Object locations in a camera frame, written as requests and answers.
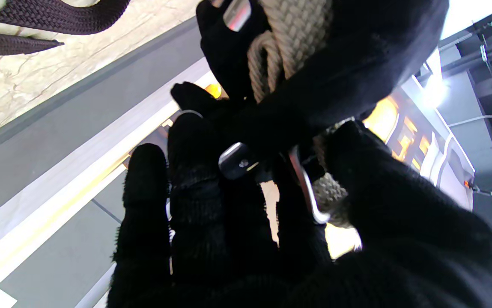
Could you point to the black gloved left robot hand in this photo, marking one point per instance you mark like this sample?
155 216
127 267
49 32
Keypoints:
357 51

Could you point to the dark brown woven belt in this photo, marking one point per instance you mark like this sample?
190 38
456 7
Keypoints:
57 17

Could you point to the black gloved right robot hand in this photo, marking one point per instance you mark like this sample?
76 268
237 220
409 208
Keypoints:
400 256

